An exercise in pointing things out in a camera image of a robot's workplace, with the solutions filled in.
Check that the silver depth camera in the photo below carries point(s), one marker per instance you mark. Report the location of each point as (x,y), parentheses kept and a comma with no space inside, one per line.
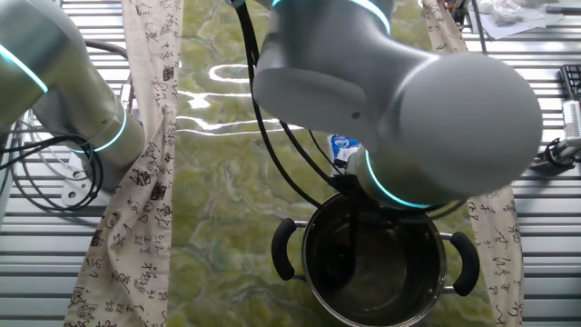
(573,119)

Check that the black spoon with red tip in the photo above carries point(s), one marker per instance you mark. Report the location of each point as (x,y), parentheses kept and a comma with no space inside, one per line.
(338,268)

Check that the beige calligraphy cloth strip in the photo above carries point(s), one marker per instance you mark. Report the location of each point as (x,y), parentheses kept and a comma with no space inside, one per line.
(136,227)
(495,250)

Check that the black keyboard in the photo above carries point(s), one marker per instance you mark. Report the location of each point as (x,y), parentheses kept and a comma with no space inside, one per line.
(573,82)

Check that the white crumpled paper sheet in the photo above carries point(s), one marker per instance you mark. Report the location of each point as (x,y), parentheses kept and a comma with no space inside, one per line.
(522,22)

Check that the blue tissue pack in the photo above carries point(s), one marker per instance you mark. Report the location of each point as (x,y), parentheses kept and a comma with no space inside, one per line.
(342,147)

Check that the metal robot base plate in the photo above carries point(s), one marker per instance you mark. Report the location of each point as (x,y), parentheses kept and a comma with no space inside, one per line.
(75,191)

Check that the green marble pattern table mat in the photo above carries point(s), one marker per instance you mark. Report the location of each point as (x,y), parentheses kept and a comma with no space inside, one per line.
(227,181)

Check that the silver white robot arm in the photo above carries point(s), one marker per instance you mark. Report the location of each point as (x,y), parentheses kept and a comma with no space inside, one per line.
(408,113)

